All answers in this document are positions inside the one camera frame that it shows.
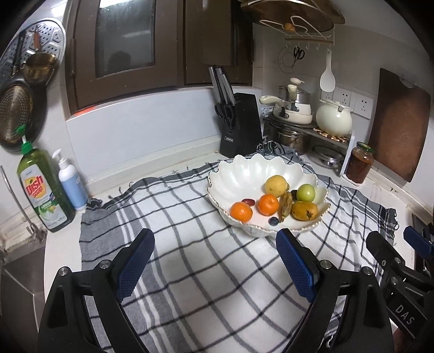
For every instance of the small red fruit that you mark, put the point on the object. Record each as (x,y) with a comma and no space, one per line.
(249,201)

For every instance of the spotted banana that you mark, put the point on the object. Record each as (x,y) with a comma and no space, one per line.
(286,202)

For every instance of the brown cutting board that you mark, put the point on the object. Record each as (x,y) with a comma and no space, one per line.
(400,124)

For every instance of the white wall power outlets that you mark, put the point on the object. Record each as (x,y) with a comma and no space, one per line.
(359,103)

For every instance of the white scalloped fruit bowl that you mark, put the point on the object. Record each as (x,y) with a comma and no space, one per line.
(246,177)

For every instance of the hanging round strainer pan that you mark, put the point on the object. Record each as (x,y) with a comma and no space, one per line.
(16,110)

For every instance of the hanging brass ladle pot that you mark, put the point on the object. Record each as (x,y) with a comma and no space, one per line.
(39,67)

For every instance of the blue pump lotion bottle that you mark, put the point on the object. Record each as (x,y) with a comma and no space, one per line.
(71,182)

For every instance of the steel sink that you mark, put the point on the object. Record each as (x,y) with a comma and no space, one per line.
(22,293)

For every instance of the grey checked kitchen cloth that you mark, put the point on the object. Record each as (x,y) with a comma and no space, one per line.
(210,287)

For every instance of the steel lid under shelf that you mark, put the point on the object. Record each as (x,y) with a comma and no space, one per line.
(329,157)

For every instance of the white rice spoon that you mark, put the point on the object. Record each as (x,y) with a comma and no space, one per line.
(327,81)

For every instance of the hanging black scissors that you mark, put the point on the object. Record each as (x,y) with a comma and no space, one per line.
(298,54)

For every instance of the orange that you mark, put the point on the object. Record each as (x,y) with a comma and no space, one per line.
(268,205)
(241,211)

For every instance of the cream saucepan with handle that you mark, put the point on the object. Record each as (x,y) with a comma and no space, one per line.
(292,105)

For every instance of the steel faucet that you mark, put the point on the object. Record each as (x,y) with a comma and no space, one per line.
(32,228)

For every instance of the black kitchen scissors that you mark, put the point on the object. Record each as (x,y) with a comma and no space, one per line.
(226,113)

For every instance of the glass jar red sauce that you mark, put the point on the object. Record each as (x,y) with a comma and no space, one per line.
(360,162)

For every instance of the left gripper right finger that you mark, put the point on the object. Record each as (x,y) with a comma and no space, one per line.
(347,311)

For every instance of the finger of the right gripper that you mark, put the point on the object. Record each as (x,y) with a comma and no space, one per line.
(421,242)
(384,253)

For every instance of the yellow mango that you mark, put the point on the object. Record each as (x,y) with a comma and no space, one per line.
(304,210)

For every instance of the cream ceramic pot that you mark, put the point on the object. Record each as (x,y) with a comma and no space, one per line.
(334,118)

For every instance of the steel pot under shelf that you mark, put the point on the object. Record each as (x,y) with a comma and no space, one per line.
(299,141)

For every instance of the dark blue plum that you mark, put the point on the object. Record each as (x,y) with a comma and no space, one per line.
(273,221)

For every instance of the metal kitchen shelf rack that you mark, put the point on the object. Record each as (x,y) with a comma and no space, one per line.
(343,144)

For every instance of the yellow lemon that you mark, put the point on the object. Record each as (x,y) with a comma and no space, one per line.
(276,185)

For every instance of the black knife block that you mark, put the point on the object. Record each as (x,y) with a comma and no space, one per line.
(246,133)

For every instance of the green apple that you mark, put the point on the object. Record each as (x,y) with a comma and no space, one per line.
(306,192)

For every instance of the green dish soap bottle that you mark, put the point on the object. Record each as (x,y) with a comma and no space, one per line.
(39,179)

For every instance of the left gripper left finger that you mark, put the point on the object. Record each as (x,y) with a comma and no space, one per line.
(66,324)

